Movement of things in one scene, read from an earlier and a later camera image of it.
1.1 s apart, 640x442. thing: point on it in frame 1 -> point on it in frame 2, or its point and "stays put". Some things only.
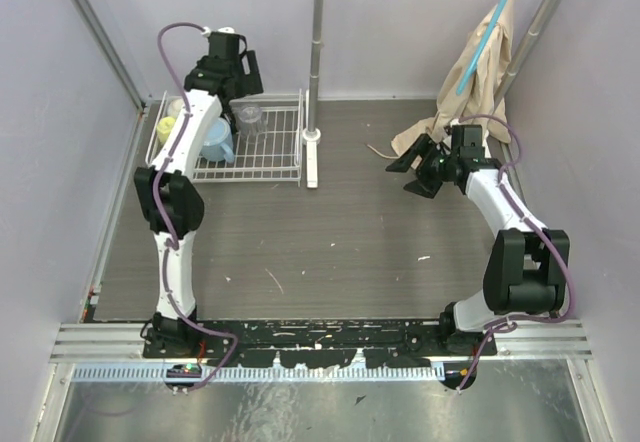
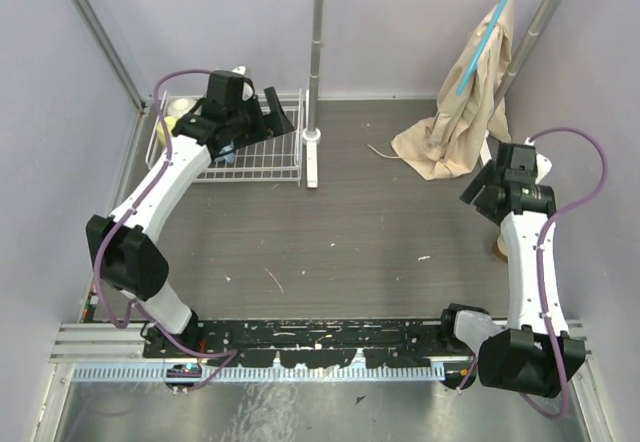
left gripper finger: [251, 70] -> [277, 120]
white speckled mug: [175, 107] stays put
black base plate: [318, 343] stays put
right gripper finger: [411, 159] -> [479, 182]
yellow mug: [163, 128] stays put
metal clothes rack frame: [311, 135] stays put
